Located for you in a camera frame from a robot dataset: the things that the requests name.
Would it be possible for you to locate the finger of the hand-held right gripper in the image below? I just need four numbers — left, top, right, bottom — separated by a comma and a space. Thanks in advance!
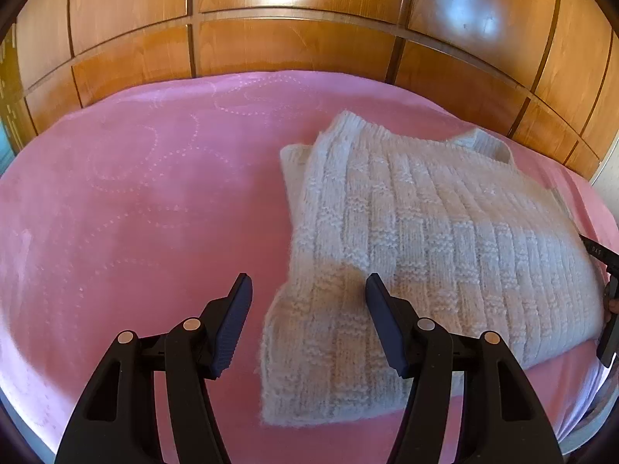
579, 234, 619, 272

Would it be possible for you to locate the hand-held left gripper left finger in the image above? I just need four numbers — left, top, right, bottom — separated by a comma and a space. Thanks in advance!
57, 273, 253, 464

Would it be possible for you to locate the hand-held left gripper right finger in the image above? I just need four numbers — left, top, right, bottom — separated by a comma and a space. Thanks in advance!
366, 273, 564, 464

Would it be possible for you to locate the white knit sweater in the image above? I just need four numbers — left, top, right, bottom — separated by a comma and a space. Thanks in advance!
260, 110, 611, 428

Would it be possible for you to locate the white bed sheet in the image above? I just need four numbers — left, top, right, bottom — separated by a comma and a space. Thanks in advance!
556, 348, 619, 452

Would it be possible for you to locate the pink blanket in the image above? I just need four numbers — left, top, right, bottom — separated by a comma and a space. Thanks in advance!
0, 70, 619, 464

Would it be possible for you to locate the wooden panelled wardrobe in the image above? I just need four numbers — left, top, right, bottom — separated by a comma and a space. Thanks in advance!
0, 0, 619, 182

